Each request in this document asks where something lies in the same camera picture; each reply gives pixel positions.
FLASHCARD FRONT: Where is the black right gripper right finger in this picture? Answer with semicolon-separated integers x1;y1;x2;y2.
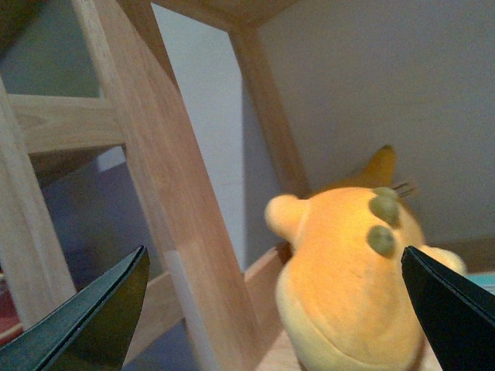
401;246;494;370

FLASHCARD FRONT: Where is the yellow plush toy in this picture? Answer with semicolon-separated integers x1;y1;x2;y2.
265;145;466;370

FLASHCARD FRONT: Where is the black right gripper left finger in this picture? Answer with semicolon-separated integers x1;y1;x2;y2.
1;246;149;370

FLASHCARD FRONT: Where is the wooden shelf unit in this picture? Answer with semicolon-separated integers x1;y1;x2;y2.
69;0;495;371

